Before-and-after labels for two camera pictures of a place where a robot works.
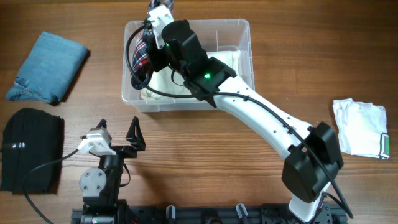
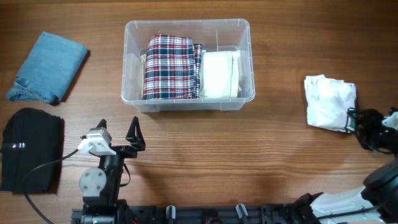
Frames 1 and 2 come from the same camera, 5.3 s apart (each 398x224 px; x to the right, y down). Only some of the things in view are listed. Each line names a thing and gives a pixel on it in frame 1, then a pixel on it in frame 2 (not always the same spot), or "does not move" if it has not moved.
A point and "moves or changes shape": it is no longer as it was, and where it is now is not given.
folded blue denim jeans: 49,70 does not move
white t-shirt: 362,128 moves or changes shape
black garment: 32,154 does not move
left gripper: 137,142 does not move
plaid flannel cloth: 141,61 to 172,68
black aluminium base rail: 241,214 does not move
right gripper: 158,62 to 371,119
